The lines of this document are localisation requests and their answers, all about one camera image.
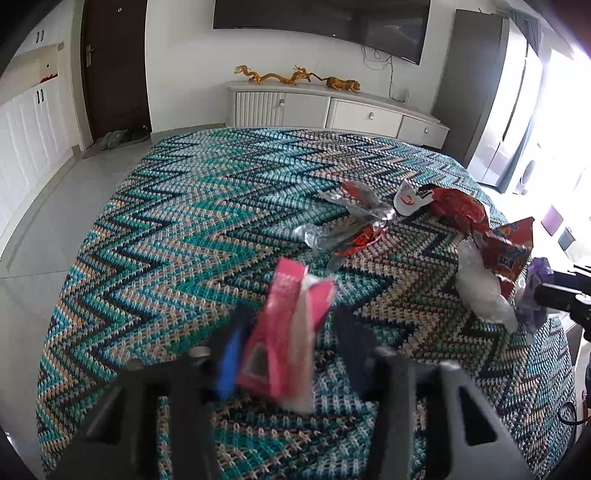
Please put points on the white red wrapper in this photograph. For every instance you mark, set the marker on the white red wrapper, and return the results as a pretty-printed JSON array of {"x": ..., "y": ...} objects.
[{"x": 408, "y": 198}]

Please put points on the white wall cabinets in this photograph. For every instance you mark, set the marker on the white wall cabinets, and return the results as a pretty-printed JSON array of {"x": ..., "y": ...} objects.
[{"x": 27, "y": 124}]

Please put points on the small blue bin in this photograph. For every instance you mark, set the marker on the small blue bin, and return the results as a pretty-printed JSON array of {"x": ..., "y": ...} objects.
[{"x": 567, "y": 239}]

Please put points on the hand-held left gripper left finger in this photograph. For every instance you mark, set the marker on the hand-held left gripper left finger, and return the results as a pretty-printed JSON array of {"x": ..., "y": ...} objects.
[{"x": 228, "y": 364}]

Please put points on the dark brown door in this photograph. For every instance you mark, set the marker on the dark brown door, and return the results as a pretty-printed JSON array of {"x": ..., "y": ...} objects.
[{"x": 115, "y": 69}]

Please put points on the black wall television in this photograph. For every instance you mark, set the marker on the black wall television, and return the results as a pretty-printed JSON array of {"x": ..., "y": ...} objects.
[{"x": 300, "y": 18}]

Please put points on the pink snack wrapper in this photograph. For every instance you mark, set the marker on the pink snack wrapper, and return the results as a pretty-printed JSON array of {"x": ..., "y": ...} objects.
[{"x": 277, "y": 332}]

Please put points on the orange red snack bag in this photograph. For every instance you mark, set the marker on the orange red snack bag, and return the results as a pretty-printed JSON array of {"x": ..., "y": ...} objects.
[{"x": 503, "y": 258}]

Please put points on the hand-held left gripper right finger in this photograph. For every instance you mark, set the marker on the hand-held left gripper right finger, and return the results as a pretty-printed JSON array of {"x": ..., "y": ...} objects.
[{"x": 352, "y": 344}]

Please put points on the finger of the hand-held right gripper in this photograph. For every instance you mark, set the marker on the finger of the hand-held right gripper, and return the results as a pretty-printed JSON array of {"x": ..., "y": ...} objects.
[
  {"x": 572, "y": 276},
  {"x": 561, "y": 294}
]

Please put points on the blue curtain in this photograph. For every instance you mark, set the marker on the blue curtain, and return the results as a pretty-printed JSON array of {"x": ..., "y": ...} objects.
[{"x": 531, "y": 27}]

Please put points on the grey refrigerator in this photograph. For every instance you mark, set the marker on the grey refrigerator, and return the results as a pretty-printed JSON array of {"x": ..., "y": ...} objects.
[{"x": 466, "y": 83}]

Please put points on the golden tiger figurine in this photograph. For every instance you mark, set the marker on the golden tiger figurine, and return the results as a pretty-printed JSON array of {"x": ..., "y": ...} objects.
[{"x": 341, "y": 84}]

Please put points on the long golden dragon figurine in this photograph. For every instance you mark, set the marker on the long golden dragon figurine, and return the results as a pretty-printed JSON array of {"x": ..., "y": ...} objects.
[{"x": 261, "y": 77}]

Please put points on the zigzag knitted blanket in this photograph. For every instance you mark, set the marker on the zigzag knitted blanket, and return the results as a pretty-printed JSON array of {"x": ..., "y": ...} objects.
[{"x": 184, "y": 230}]

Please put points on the dark shoes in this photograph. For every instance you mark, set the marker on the dark shoes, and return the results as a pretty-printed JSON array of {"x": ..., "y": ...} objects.
[{"x": 138, "y": 134}]

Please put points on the white TV cabinet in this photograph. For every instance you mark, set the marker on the white TV cabinet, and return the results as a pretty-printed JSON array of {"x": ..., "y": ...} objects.
[{"x": 360, "y": 115}]

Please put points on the purple wrapper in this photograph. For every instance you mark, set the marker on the purple wrapper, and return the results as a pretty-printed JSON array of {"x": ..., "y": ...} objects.
[{"x": 526, "y": 300}]

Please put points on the purple stool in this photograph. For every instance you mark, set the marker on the purple stool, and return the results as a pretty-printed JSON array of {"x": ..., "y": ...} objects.
[{"x": 551, "y": 219}]

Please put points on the washing machine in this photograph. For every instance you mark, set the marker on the washing machine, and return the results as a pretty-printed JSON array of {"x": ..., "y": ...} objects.
[{"x": 526, "y": 177}]

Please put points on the silver red foil wrapper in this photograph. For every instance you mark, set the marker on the silver red foil wrapper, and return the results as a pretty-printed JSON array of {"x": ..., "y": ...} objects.
[
  {"x": 351, "y": 240},
  {"x": 360, "y": 201}
]

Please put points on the short golden dragon figurine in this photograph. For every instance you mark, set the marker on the short golden dragon figurine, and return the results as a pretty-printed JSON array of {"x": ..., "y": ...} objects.
[{"x": 300, "y": 76}]

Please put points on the grey slippers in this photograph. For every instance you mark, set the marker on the grey slippers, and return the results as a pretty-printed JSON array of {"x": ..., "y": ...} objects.
[{"x": 111, "y": 138}]

